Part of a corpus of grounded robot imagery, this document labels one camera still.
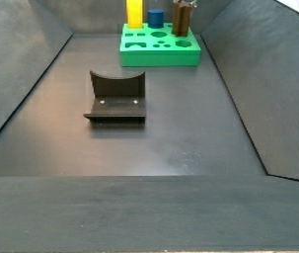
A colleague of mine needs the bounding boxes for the brown star prism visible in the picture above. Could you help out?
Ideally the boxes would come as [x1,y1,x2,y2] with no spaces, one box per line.
[170,0,190,37]

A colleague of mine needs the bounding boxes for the green shape sorter board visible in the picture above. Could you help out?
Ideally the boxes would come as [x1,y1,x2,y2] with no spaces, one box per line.
[118,23,201,67]

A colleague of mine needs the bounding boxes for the black curved fixture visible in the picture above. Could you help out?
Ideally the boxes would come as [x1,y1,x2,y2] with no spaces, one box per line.
[82,71,146,121]

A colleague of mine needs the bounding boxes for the blue cylinder block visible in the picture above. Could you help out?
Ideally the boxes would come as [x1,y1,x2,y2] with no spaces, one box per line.
[148,9,162,29]

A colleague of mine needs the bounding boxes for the yellow square prism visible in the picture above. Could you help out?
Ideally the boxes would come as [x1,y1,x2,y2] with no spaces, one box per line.
[126,0,142,29]

